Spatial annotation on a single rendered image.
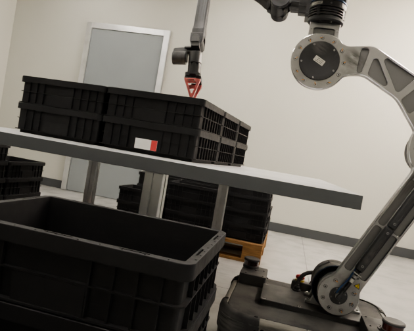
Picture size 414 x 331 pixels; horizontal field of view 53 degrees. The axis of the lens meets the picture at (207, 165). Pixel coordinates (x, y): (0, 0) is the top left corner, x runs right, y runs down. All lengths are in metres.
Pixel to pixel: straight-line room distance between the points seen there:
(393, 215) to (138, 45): 4.26
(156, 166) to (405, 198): 0.84
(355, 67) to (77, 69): 4.44
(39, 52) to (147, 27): 1.48
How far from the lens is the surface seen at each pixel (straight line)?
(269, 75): 4.95
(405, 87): 1.61
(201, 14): 1.97
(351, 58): 1.59
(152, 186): 1.30
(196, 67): 1.81
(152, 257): 0.57
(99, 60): 5.49
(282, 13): 1.97
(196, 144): 1.51
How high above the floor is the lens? 0.74
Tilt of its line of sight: 2 degrees down
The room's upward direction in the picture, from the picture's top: 10 degrees clockwise
